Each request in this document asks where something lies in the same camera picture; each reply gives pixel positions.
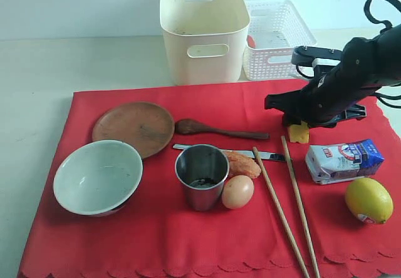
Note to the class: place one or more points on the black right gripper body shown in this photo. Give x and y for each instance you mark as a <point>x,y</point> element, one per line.
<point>335,95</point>

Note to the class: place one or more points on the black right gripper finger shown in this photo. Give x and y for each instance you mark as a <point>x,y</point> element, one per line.
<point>293,117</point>
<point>283,102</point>

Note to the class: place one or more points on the yellow cheese wedge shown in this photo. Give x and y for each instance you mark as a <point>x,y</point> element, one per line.
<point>299,133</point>

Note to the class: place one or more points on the blue white milk carton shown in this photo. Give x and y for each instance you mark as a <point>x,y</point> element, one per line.
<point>343,162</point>

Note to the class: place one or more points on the orange fried food piece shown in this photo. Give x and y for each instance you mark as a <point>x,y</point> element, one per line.
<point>240,164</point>

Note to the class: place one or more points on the red sausage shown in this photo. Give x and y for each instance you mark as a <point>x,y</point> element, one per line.
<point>250,42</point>

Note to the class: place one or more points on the brown egg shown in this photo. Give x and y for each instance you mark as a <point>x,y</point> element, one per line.
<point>237,192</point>

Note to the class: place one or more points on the stainless steel cup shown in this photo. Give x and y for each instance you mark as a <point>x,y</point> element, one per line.
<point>202,170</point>

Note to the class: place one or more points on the yellow lemon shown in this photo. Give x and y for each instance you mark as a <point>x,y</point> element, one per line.
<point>369,201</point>

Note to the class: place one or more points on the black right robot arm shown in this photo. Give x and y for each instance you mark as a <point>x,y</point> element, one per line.
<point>381,54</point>

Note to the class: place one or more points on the steel table knife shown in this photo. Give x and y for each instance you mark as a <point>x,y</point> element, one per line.
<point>263,155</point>

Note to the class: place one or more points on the left wooden chopstick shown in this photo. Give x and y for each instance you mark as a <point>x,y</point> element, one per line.
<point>281,214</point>

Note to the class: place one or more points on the wooden chopstick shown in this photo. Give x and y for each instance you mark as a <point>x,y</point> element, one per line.
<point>281,214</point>
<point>300,207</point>

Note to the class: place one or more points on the right wooden chopstick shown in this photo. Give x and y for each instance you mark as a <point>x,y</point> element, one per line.
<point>300,207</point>

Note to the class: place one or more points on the white perforated plastic basket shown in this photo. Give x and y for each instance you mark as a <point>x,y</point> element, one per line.
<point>277,28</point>

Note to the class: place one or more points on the dark wooden spoon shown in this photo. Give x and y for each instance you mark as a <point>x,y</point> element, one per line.
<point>189,126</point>

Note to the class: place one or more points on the cream plastic bin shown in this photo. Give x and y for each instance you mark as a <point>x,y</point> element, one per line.
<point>204,39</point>

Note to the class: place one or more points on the brown wooden plate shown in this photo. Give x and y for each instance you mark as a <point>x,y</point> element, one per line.
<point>146,126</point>

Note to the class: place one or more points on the red scalloped table cloth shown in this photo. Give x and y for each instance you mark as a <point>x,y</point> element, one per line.
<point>158,235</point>

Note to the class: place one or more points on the white ceramic bowl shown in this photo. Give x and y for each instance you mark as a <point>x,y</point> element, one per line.
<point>98,179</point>

